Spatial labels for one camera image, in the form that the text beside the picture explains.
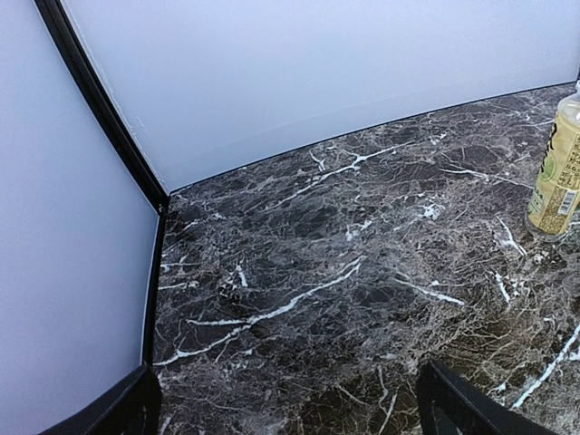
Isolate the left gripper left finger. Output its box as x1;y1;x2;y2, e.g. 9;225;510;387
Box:
43;364;161;435

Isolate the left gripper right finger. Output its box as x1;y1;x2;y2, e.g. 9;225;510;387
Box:
416;360;552;435

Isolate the yellow tea bottle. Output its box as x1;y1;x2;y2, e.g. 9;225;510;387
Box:
525;92;579;241

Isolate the left black frame post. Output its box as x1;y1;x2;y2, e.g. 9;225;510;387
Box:
34;0;171;214

